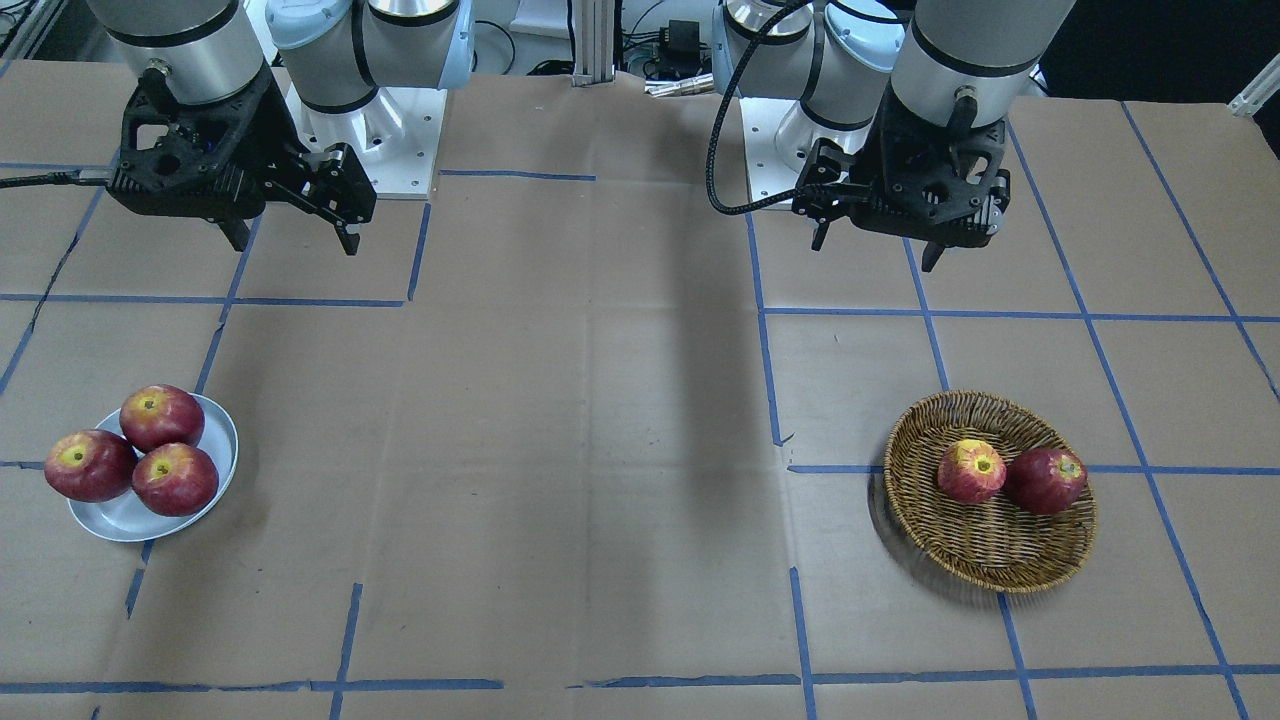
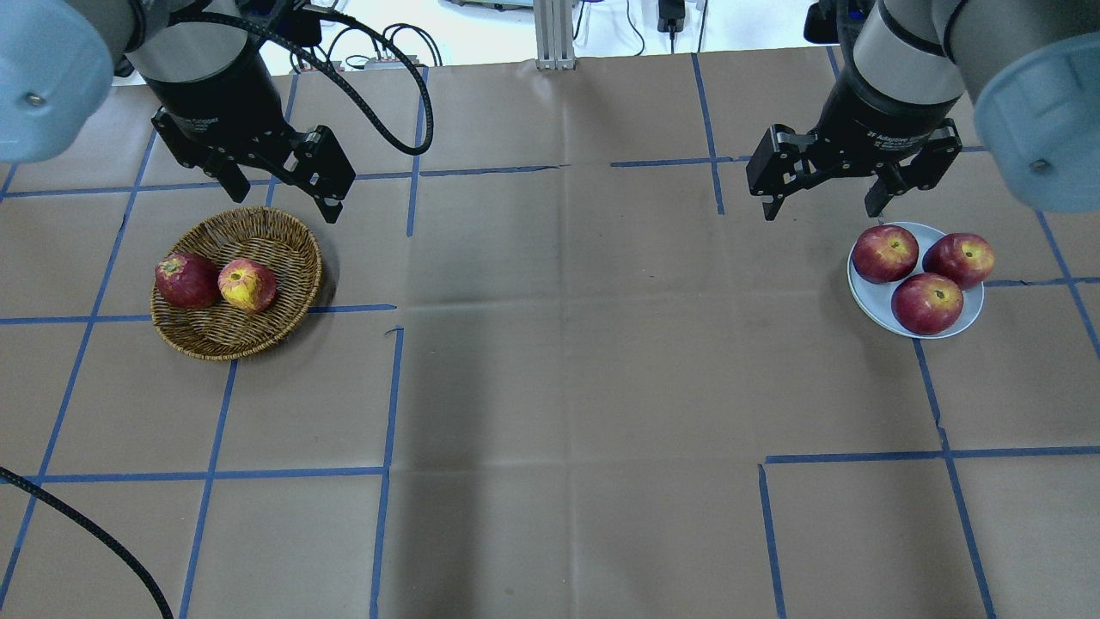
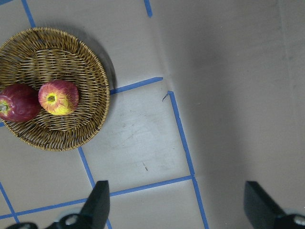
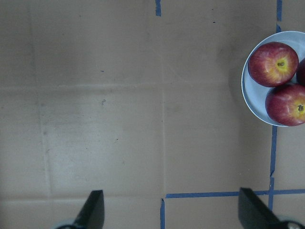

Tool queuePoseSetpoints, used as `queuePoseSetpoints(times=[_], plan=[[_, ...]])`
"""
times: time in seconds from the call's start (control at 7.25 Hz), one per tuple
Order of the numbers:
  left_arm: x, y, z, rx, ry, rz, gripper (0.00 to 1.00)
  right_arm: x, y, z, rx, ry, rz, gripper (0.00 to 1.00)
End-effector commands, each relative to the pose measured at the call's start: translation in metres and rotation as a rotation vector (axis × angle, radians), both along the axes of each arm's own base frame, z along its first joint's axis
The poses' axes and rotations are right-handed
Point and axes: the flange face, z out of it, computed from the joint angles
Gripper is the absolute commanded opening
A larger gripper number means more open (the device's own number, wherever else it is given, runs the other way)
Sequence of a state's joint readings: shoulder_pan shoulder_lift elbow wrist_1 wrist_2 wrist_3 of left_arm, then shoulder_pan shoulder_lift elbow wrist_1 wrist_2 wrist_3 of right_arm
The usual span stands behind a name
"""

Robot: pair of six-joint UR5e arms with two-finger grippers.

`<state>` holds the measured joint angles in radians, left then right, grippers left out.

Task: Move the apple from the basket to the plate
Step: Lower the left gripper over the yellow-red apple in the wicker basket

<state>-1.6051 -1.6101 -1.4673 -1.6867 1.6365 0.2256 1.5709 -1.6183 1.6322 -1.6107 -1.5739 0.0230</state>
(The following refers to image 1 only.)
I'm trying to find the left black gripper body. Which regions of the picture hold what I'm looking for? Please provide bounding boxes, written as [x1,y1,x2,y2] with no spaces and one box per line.
[792,88,1011,249]

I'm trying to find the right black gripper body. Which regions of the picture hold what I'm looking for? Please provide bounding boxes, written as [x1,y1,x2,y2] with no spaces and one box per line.
[106,63,378,225]

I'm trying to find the red yellow apple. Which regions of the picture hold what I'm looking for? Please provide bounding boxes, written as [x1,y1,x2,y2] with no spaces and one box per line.
[936,438,1007,505]

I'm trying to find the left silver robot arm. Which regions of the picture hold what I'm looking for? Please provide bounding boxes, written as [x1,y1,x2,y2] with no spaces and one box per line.
[704,1,1073,272]

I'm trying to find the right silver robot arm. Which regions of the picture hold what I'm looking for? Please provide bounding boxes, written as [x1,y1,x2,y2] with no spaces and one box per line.
[90,1,472,255]

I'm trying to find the red apple plate top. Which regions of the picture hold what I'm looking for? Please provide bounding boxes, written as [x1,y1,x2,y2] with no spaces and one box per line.
[118,384,205,454]

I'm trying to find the red apple plate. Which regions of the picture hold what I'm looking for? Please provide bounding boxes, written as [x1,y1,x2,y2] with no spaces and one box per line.
[131,443,219,518]
[44,429,138,503]
[118,384,205,454]

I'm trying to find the dark red apple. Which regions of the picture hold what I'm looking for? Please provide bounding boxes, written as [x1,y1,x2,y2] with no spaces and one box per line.
[1004,447,1088,516]

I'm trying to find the red apple plate front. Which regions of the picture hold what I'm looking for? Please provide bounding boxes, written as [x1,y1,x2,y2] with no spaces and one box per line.
[131,443,219,518]

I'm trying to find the brown wicker basket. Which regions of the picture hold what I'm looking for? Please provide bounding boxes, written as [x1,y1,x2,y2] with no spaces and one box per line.
[882,389,1100,594]

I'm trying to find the black braided cable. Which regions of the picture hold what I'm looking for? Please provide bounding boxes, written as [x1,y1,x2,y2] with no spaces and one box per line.
[707,0,870,217]

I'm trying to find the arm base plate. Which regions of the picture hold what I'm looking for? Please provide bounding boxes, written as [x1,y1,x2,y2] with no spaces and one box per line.
[740,97,868,201]
[285,88,449,200]

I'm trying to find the aluminium frame post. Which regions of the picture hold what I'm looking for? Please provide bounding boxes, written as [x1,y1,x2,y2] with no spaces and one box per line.
[566,1,620,88]

